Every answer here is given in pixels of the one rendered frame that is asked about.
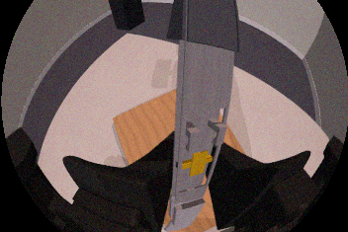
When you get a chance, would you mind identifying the wooden board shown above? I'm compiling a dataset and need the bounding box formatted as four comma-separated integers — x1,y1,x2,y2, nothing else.
114,90,245,232

